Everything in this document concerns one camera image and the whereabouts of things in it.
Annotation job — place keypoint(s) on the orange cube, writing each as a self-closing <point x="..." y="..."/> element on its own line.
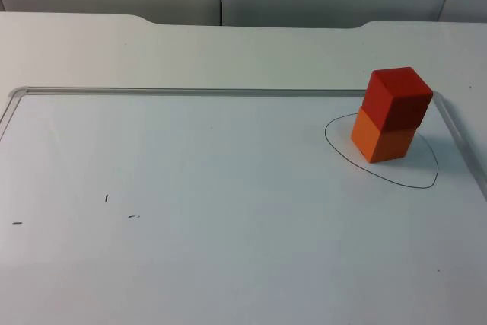
<point x="376" y="140"/>

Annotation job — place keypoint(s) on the red cube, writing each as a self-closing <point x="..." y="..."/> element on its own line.
<point x="397" y="98"/>

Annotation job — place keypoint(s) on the grey-framed whiteboard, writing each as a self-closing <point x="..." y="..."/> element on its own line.
<point x="213" y="207"/>

